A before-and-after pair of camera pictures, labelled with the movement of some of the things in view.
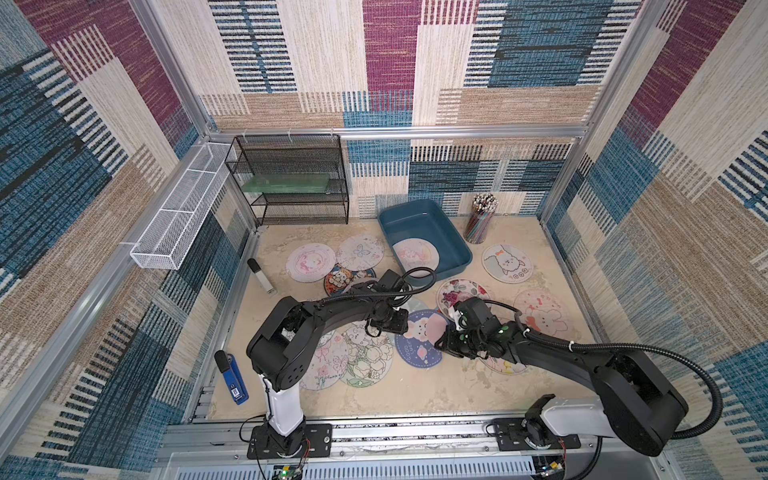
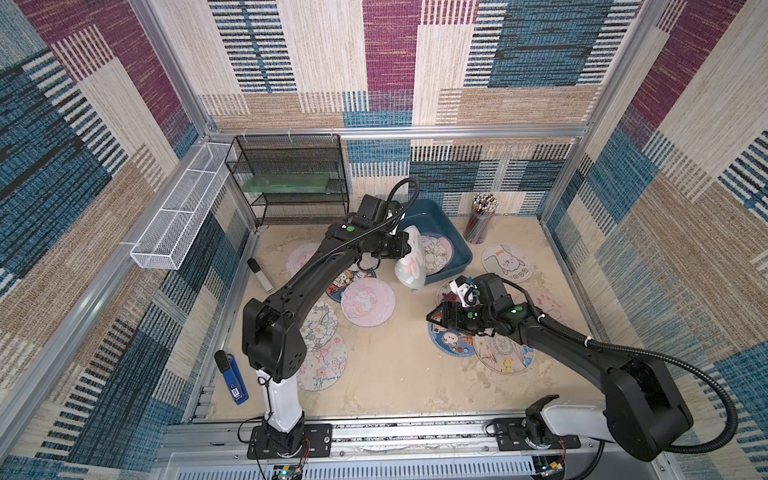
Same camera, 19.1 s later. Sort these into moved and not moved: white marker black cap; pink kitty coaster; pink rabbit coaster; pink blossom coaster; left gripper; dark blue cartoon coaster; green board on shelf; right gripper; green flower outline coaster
Moved: left gripper; green flower outline coaster; right gripper
Not moved: dark blue cartoon coaster; pink kitty coaster; white marker black cap; green board on shelf; pink rabbit coaster; pink blossom coaster
